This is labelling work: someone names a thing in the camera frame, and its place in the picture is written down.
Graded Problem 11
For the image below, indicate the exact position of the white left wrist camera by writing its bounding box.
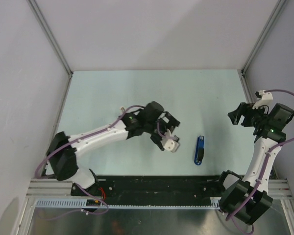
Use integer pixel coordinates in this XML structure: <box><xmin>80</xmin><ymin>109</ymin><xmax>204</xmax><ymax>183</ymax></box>
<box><xmin>161</xmin><ymin>129</ymin><xmax>180</xmax><ymax>153</ymax></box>

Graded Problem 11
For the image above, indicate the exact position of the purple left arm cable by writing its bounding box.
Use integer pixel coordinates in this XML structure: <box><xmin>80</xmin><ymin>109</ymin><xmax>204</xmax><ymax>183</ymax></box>
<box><xmin>34</xmin><ymin>105</ymin><xmax>172</xmax><ymax>222</ymax></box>

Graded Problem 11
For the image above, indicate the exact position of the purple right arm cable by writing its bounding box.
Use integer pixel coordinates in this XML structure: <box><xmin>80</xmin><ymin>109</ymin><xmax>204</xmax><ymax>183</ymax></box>
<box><xmin>225</xmin><ymin>89</ymin><xmax>294</xmax><ymax>233</ymax></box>

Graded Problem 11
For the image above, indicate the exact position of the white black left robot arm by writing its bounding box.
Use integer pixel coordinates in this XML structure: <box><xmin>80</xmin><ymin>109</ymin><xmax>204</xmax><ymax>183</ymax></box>
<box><xmin>47</xmin><ymin>101</ymin><xmax>180</xmax><ymax>196</ymax></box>

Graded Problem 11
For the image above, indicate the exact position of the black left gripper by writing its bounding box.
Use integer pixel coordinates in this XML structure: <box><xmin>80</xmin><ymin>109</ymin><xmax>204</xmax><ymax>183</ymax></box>
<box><xmin>145</xmin><ymin>113</ymin><xmax>180</xmax><ymax>146</ymax></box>

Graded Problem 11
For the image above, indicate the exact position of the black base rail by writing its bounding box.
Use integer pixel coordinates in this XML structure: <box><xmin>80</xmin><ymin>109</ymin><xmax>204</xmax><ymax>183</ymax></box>
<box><xmin>71</xmin><ymin>174</ymin><xmax>226</xmax><ymax>206</ymax></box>

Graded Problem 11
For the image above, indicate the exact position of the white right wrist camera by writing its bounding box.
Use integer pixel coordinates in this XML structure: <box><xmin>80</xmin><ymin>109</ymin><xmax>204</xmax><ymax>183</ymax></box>
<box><xmin>252</xmin><ymin>90</ymin><xmax>273</xmax><ymax>110</ymax></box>

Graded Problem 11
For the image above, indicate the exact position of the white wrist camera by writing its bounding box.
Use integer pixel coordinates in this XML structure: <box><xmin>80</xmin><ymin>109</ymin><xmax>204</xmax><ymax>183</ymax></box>
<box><xmin>252</xmin><ymin>90</ymin><xmax>273</xmax><ymax>110</ymax></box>
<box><xmin>161</xmin><ymin>129</ymin><xmax>180</xmax><ymax>153</ymax></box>

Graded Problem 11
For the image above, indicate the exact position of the aluminium frame post left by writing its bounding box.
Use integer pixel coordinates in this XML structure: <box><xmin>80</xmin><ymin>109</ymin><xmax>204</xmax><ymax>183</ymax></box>
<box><xmin>26</xmin><ymin>0</ymin><xmax>73</xmax><ymax>75</ymax></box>

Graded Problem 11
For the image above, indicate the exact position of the aluminium frame crossbar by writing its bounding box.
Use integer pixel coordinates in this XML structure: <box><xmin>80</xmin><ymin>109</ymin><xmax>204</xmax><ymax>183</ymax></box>
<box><xmin>26</xmin><ymin>178</ymin><xmax>291</xmax><ymax>198</ymax></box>

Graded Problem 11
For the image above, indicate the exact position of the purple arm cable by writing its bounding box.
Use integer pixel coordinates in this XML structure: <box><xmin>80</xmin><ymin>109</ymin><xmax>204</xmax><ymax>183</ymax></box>
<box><xmin>34</xmin><ymin>105</ymin><xmax>172</xmax><ymax>222</ymax></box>
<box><xmin>225</xmin><ymin>89</ymin><xmax>294</xmax><ymax>233</ymax></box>

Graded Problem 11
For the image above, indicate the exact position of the aluminium frame post right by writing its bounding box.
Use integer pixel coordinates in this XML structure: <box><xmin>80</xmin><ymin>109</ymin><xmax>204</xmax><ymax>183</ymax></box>
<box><xmin>241</xmin><ymin>0</ymin><xmax>289</xmax><ymax>74</ymax></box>

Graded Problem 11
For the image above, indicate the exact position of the blue and black stapler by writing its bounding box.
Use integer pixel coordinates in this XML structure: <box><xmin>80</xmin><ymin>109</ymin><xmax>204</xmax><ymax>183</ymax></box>
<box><xmin>194</xmin><ymin>136</ymin><xmax>204</xmax><ymax>165</ymax></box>

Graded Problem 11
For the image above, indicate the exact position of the aluminium frame post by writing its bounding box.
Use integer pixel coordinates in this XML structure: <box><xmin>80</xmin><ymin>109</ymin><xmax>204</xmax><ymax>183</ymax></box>
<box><xmin>241</xmin><ymin>0</ymin><xmax>289</xmax><ymax>74</ymax></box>
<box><xmin>26</xmin><ymin>0</ymin><xmax>73</xmax><ymax>75</ymax></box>

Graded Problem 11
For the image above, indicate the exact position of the white slotted cable duct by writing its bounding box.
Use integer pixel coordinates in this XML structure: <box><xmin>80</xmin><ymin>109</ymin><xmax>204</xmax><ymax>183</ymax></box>
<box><xmin>35</xmin><ymin>197</ymin><xmax>220</xmax><ymax>210</ymax></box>

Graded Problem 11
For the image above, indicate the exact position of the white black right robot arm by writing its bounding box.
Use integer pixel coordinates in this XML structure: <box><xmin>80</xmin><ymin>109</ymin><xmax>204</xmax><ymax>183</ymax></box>
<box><xmin>216</xmin><ymin>102</ymin><xmax>294</xmax><ymax>225</ymax></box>

